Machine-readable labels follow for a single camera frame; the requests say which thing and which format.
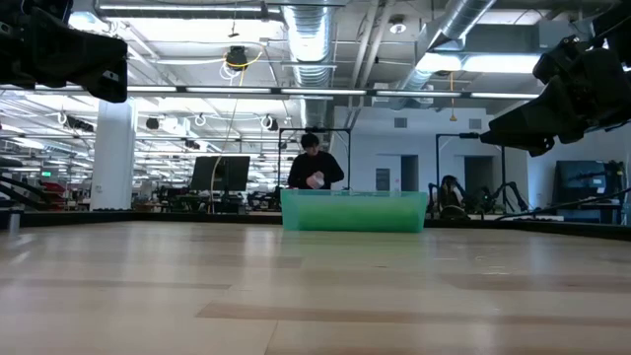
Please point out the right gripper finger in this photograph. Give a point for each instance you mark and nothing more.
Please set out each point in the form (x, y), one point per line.
(527, 120)
(522, 145)

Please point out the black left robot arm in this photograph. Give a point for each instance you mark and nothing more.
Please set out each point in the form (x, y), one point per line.
(44, 6)

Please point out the black background robot arm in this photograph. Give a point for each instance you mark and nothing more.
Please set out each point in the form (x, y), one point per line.
(613, 170)

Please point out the teal translucent plastic basket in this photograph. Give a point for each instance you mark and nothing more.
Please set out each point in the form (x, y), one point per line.
(355, 199)

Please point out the dark background monitor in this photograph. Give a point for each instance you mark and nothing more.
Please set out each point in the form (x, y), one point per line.
(577, 180)
(222, 172)

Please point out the bright ceiling light panel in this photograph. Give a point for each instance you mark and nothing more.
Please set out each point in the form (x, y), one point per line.
(493, 63)

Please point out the person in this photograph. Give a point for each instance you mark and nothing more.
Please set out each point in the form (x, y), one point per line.
(315, 165)
(449, 194)

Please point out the background work desk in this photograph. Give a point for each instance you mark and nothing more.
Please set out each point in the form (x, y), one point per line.
(586, 212)

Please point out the white building pillar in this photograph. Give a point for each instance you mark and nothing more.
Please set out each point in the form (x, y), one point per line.
(113, 158)

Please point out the red background object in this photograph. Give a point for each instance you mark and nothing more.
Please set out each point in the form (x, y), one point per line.
(51, 190)

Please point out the black ceiling device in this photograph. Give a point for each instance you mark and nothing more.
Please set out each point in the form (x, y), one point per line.
(237, 58)

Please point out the long ceiling light strip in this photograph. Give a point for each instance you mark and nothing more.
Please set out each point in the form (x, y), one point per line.
(320, 92)

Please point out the black gantry frame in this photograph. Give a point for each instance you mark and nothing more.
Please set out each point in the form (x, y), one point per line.
(468, 135)

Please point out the smooth silver ceiling duct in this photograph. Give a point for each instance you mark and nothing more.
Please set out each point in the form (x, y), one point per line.
(463, 15)

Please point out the black aluminium table frame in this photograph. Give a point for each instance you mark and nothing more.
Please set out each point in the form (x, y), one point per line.
(98, 217)

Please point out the small silver post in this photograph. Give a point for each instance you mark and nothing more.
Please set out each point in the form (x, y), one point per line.
(14, 221)

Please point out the corrugated silver ceiling duct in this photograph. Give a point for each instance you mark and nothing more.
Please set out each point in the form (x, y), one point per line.
(310, 39)

